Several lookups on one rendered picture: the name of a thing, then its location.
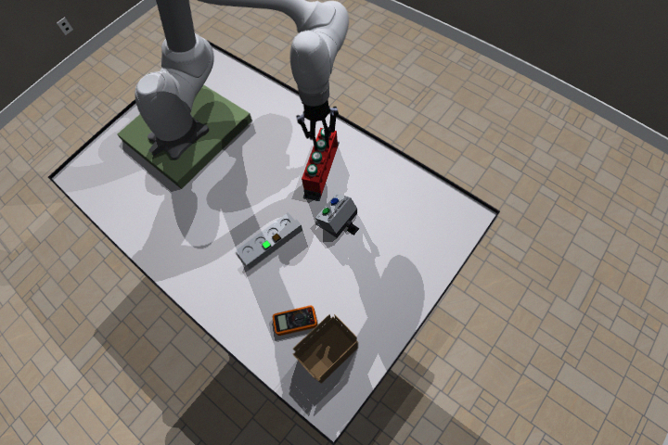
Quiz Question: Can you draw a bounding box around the orange digital multimeter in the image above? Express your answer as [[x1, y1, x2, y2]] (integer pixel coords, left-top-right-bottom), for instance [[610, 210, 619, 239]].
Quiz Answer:
[[273, 306, 317, 336]]

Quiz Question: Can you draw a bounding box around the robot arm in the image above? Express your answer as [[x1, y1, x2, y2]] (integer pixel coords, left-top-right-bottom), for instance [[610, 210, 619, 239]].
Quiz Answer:
[[135, 0, 349, 160]]

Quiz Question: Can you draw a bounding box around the white key panel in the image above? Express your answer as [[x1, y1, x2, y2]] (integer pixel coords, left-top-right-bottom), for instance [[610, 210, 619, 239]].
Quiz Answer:
[[315, 194, 359, 238]]

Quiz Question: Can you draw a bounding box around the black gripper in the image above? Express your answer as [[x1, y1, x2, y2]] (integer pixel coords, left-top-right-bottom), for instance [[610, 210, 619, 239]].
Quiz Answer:
[[296, 100, 339, 150]]

